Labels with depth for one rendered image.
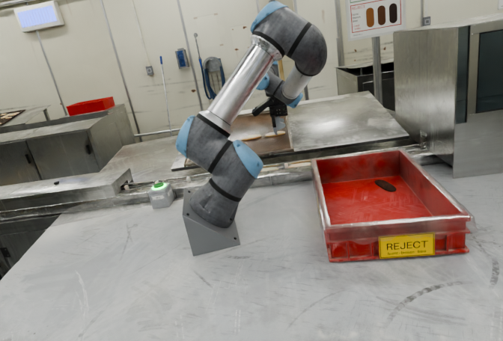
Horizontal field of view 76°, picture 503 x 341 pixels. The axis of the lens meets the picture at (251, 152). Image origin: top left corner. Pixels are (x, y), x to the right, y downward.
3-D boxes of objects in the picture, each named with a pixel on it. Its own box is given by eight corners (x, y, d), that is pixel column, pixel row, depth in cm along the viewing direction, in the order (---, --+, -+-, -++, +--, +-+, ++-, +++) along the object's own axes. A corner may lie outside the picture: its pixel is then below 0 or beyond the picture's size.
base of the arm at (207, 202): (236, 234, 97) (254, 208, 96) (192, 216, 90) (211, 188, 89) (224, 208, 110) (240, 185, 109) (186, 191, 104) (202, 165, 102)
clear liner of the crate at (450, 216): (325, 265, 78) (321, 230, 75) (311, 182, 123) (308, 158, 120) (477, 255, 73) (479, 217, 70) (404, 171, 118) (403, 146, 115)
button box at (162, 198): (153, 217, 126) (145, 191, 123) (159, 207, 134) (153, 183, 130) (173, 214, 125) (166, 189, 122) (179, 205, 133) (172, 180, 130)
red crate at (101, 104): (68, 116, 434) (65, 106, 430) (81, 111, 468) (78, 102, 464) (105, 109, 432) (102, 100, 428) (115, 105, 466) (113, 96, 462)
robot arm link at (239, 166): (241, 203, 93) (268, 164, 91) (202, 176, 93) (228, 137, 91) (245, 192, 105) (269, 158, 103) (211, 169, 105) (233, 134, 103)
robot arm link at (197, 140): (208, 176, 92) (316, 16, 92) (165, 146, 92) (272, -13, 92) (213, 173, 104) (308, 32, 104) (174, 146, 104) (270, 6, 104)
